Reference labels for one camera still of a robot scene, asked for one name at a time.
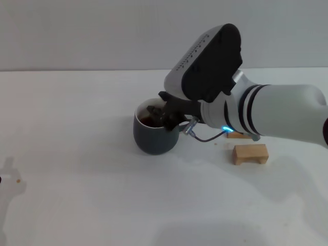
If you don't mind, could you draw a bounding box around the dark brown coffee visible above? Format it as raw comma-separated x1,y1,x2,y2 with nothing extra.
139,114,165,128

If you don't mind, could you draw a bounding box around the grey cable with metal connectors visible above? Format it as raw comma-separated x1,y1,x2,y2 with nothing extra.
182,116,261,142

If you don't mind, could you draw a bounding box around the dark grey ceramic mug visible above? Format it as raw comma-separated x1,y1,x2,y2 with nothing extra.
133,98,190,156

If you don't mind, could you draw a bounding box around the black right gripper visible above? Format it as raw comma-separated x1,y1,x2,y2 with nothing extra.
147,91,203,132

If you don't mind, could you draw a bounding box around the light notched wooden block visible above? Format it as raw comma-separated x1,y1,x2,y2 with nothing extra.
232,143,269,166

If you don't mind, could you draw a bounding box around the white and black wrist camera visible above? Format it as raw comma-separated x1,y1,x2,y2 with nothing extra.
163,23,243,104

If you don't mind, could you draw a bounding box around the orange-brown wooden block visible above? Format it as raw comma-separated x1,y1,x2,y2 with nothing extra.
226,131,254,140

